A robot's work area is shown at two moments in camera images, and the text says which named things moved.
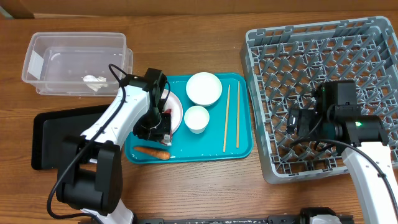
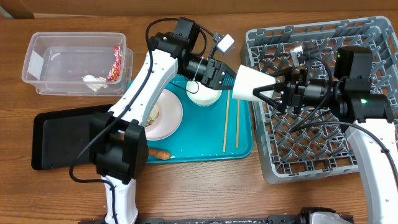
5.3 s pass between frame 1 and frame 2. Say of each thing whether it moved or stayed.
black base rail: stayed
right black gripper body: moved
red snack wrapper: moved
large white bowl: stayed
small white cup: moved
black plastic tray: stayed
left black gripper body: moved
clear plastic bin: stayed
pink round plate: stayed
